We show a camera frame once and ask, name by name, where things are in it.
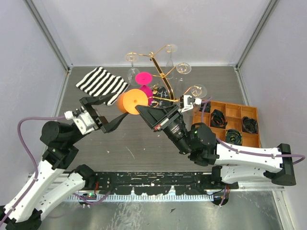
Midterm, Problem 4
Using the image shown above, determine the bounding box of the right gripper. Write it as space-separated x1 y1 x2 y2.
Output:
135 103 193 155

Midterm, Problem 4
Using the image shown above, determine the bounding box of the orange plastic wine glass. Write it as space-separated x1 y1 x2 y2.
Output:
117 89 148 115

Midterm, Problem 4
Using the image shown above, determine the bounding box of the pink plastic wine glass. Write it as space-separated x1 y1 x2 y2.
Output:
135 72 153 105

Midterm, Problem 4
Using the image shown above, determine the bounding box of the clear stemless glass tumbler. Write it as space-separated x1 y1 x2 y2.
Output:
126 52 140 86

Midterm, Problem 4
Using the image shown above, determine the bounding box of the gold wine glass rack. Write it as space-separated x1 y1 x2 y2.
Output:
125 44 192 111

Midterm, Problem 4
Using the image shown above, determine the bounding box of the clear round wine glass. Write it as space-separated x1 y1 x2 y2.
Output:
190 84 207 113

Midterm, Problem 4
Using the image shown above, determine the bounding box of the clear champagne flute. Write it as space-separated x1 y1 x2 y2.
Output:
176 63 191 94
165 44 177 80

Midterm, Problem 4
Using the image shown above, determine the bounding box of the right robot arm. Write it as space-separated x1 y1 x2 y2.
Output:
136 105 296 189

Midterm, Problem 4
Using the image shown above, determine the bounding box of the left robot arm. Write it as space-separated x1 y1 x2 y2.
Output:
0 93 127 230

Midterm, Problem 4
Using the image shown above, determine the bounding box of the striped black white cloth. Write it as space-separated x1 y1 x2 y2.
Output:
75 67 130 106

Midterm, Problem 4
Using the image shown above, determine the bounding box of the black coil top left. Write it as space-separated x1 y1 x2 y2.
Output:
200 101 211 113

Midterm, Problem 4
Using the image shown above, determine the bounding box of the black coil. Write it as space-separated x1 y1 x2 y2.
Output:
210 109 228 128
225 129 243 146
200 101 211 113
242 116 259 134

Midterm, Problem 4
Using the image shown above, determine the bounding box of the black coil centre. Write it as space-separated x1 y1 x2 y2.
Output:
210 109 228 128

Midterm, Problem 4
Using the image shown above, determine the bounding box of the black coil bottom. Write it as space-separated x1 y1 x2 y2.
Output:
225 129 243 146

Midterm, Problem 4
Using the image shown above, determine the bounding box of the orange compartment tray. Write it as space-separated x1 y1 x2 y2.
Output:
192 101 261 148

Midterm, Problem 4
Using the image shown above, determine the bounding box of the black coil right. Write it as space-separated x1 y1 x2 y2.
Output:
242 116 259 134

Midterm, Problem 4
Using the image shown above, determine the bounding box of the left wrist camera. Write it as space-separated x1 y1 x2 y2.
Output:
64 109 98 135

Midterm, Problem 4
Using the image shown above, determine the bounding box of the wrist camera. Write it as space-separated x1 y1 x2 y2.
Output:
64 109 98 135
179 95 202 113

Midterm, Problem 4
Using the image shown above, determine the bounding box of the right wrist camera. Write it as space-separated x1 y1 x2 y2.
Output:
179 95 202 113

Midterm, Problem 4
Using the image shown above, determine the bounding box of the black mounting base plate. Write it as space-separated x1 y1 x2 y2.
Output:
96 172 226 196

